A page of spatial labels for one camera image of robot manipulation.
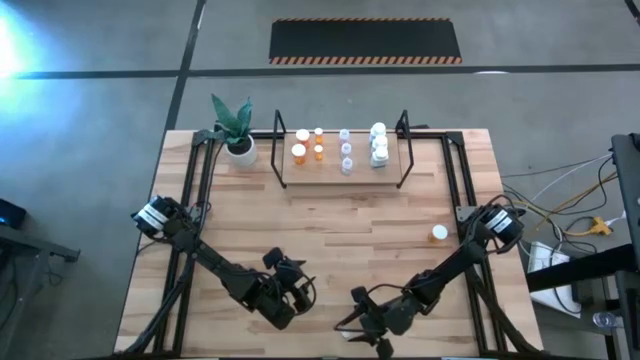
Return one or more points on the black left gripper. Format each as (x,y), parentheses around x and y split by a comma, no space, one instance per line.
(272,307)

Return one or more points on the clear plastic pill bottle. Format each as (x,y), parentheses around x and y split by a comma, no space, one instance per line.
(344,135)
(347,166)

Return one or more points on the black desk frame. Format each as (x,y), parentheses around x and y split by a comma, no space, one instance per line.
(627,175)

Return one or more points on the small amber pill bottle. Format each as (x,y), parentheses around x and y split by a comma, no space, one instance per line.
(318,152)
(318,134)

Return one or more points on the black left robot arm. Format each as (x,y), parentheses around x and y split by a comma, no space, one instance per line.
(215,265)

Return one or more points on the large amber pill bottle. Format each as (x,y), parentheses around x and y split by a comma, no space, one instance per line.
(440,231)
(345,334)
(298,152)

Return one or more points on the snake plant in white pot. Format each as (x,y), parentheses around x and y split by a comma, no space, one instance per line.
(242,157)

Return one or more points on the black hazard-striped floor mat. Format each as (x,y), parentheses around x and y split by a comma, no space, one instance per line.
(365,40)

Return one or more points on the wooden shelf with black frame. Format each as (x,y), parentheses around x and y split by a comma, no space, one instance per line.
(330,175)

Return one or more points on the white labelled medicine bottle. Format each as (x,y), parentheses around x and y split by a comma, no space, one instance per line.
(380,142)
(379,157)
(378,129)

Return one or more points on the white power strip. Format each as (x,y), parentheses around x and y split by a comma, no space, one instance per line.
(542,252)

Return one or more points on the yellow power splitter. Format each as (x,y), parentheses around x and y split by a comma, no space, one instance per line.
(600,226)

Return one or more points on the black aluminium rig frame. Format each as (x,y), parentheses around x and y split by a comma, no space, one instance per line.
(430,135)

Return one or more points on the black floor stand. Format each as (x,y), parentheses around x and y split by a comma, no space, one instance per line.
(40,247)

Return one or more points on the black device with blue light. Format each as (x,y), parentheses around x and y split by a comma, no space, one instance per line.
(10,214)

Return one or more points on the clear water bottle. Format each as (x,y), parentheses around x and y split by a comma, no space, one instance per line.
(607,319)

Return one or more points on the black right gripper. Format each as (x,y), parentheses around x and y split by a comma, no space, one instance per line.
(392,317)

